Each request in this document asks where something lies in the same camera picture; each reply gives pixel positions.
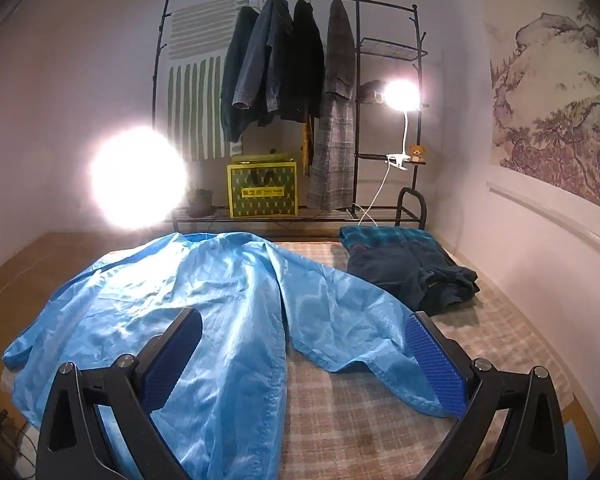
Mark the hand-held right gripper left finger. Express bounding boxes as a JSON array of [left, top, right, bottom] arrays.
[[36, 306, 204, 480]]

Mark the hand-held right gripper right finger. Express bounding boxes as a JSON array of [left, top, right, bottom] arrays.
[[405, 310, 570, 480]]

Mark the light blue work coat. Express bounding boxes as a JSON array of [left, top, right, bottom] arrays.
[[1, 231, 460, 480]]

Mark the black metal clothes rack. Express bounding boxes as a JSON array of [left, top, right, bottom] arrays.
[[151, 0, 429, 228]]

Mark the plaid blanket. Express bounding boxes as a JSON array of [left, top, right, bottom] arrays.
[[0, 240, 575, 480]]

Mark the folded dark blue garment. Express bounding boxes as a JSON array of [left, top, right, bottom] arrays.
[[347, 240, 480, 317]]

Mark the folded teal plaid garment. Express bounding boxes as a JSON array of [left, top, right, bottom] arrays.
[[340, 225, 441, 261]]

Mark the potted plant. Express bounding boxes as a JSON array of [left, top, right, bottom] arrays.
[[187, 187, 215, 218]]

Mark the yellow green patterned box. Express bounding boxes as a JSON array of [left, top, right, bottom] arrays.
[[226, 150, 299, 219]]

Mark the yellow scarf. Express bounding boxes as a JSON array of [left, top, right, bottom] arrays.
[[300, 115, 315, 178]]

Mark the grey plaid coat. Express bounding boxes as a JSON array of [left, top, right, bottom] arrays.
[[307, 0, 357, 211]]

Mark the white clip lamp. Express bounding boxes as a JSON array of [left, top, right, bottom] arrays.
[[382, 80, 423, 171]]

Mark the dark item on rack shelf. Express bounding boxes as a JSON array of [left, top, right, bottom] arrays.
[[356, 79, 388, 103]]

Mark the dark green jacket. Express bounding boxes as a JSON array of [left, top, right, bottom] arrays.
[[220, 5, 261, 143]]

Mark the denim jacket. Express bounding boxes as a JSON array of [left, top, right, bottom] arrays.
[[242, 0, 293, 116]]

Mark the black jacket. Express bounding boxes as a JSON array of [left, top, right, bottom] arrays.
[[280, 0, 325, 123]]

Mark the black metal loop rail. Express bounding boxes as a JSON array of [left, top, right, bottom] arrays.
[[396, 187, 428, 231]]

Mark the white lamp cable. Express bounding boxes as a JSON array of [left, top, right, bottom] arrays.
[[352, 162, 401, 226]]

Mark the ring light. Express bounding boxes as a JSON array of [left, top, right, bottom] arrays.
[[90, 125, 188, 231]]

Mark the green striped wall hanging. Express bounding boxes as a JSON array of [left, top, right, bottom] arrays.
[[166, 0, 243, 162]]

